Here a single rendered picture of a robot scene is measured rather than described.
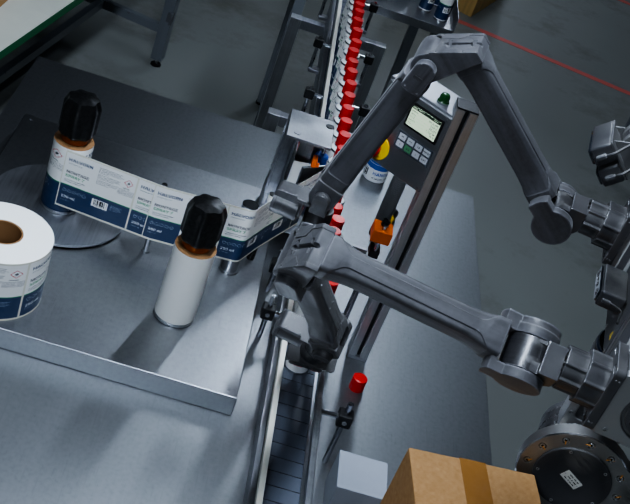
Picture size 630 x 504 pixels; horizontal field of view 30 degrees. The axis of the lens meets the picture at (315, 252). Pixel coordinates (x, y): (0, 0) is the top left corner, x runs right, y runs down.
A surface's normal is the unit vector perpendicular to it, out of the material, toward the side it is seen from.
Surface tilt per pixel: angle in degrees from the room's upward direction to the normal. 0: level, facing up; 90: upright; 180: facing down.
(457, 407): 0
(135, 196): 90
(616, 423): 90
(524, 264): 0
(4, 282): 90
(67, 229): 0
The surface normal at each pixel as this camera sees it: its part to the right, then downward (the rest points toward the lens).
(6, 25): 0.31, -0.77
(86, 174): -0.18, 0.52
